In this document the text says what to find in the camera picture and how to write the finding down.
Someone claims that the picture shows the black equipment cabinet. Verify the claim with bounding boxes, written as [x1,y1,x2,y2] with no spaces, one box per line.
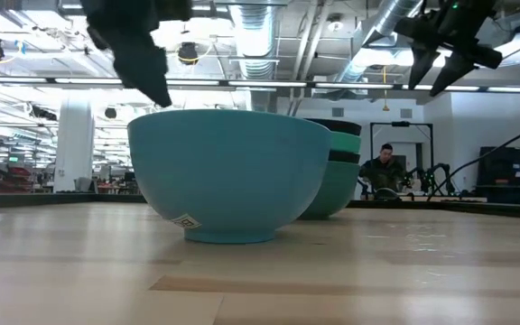
[475,144,520,206]

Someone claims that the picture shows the person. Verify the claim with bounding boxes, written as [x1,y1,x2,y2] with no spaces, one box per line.
[358,143,407,201]

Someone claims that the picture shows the yellow hanging pendant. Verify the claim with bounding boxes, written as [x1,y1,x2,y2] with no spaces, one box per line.
[380,66,391,113]

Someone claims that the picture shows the black aluminium table frame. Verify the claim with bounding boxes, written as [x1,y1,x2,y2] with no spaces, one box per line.
[0,189,520,221]

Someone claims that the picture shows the black rectangular frame stand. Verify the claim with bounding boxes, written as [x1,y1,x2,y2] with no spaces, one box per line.
[369,120,435,182]

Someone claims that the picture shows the dark green plastic bowl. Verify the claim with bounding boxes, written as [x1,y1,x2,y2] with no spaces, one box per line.
[296,160,361,221]

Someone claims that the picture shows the white pillar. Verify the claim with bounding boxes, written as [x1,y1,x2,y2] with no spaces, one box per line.
[53,97,96,194]

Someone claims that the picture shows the silver ribbed air duct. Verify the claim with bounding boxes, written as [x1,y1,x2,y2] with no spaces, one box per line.
[228,0,281,81]
[334,0,424,84]

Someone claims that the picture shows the black background robot arms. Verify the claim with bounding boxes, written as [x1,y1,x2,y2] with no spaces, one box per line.
[403,162,457,197]

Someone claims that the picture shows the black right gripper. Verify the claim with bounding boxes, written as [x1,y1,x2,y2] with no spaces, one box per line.
[394,0,505,98]

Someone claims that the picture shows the ceiling light rail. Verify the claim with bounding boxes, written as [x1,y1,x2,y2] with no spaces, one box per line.
[0,75,520,94]

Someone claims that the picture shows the blue plastic bowl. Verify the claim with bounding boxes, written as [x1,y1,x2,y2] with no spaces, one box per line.
[126,108,333,246]

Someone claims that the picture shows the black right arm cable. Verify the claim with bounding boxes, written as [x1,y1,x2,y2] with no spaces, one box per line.
[425,118,520,203]

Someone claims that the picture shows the black plastic bowl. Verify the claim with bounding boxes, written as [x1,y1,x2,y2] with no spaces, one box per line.
[305,117,363,137]
[327,149,361,165]

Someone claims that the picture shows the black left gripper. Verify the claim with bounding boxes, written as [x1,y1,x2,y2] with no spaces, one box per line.
[79,0,193,109]

